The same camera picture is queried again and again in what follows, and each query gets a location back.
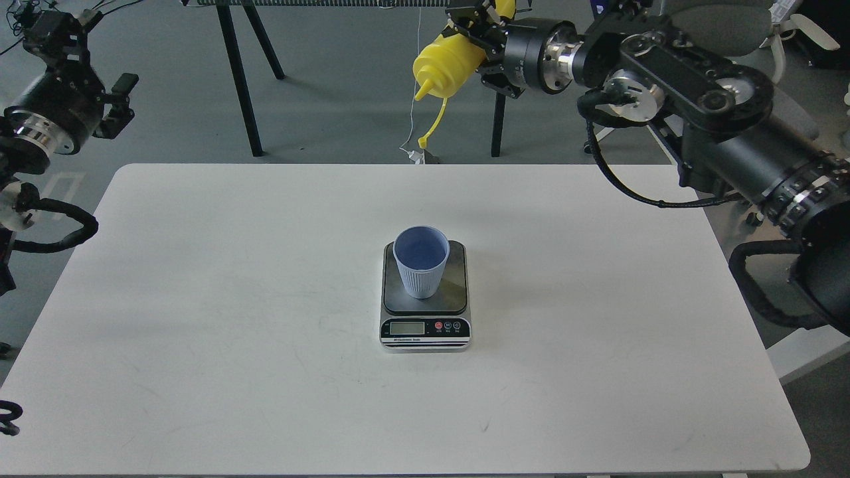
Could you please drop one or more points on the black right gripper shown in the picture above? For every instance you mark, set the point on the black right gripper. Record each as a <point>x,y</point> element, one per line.
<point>529,54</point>

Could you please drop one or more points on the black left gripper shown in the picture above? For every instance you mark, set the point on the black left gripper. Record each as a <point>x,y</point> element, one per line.
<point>64,106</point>

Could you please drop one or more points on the yellow squeeze bottle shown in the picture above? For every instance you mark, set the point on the yellow squeeze bottle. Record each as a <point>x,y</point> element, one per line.
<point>442,67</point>

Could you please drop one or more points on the blue ribbed plastic cup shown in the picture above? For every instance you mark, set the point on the blue ribbed plastic cup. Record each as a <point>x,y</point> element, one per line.
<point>421,254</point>

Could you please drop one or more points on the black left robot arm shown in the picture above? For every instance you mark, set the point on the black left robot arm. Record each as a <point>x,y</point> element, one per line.
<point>21,200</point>

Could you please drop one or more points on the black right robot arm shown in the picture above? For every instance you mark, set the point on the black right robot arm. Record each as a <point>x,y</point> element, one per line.
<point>639,69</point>

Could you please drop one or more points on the digital kitchen scale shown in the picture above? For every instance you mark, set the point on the digital kitchen scale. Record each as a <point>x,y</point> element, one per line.
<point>437,324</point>

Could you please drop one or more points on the black legged background table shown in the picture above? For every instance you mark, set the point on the black legged background table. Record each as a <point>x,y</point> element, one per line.
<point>349,61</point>

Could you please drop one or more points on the grey office chair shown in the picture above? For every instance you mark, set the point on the grey office chair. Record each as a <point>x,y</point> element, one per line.
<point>735,29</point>

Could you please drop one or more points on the white side table edge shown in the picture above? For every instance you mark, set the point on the white side table edge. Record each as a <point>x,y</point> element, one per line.
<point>803,351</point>

